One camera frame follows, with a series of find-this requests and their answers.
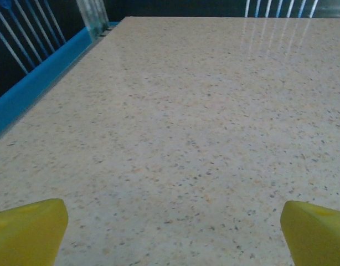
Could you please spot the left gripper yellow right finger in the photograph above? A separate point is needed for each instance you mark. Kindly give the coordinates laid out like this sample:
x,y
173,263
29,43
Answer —
x,y
316,238

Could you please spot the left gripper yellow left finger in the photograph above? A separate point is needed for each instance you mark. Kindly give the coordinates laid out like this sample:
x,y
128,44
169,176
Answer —
x,y
26,235

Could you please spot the blue table edge strip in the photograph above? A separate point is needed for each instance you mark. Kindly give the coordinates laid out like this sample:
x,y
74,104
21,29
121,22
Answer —
x,y
34,83

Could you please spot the aluminium frame post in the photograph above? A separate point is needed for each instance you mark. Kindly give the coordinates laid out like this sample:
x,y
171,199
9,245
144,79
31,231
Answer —
x,y
92,16

